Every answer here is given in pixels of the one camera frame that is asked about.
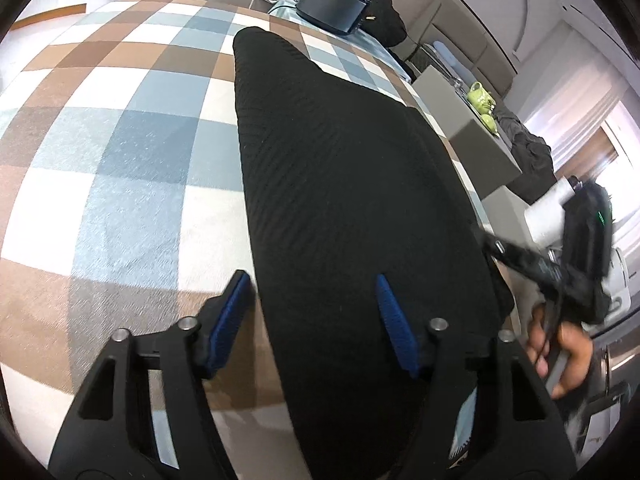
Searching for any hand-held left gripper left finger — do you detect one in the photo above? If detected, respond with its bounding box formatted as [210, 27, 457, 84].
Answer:
[47, 270, 253, 480]

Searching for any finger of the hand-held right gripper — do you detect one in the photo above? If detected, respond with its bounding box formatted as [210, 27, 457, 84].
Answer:
[482, 232, 564, 287]

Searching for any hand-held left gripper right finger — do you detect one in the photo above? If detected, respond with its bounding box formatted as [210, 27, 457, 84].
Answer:
[376, 274, 576, 480]

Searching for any black knit shirt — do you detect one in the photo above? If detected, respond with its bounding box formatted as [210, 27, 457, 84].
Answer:
[232, 25, 516, 480]

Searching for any person's right hand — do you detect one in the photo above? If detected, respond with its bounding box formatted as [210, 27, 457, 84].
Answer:
[527, 302, 597, 401]

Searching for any dark grey blanket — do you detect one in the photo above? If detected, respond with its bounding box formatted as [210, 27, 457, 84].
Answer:
[494, 107, 559, 202]

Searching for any grey side cabinet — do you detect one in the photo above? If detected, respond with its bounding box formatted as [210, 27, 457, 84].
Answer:
[414, 67, 524, 197]

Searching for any plaid tablecloth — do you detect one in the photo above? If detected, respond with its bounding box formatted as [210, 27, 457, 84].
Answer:
[0, 0, 507, 480]

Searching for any padded bed headboard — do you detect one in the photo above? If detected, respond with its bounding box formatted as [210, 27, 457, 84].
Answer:
[400, 0, 517, 92]

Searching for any blue checked table cover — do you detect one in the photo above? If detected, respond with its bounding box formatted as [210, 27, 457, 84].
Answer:
[267, 0, 417, 82]

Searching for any black jacket pile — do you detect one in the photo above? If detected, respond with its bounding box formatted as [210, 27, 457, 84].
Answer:
[304, 0, 407, 47]

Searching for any black storage basket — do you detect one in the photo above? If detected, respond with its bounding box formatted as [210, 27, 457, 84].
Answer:
[294, 0, 374, 37]

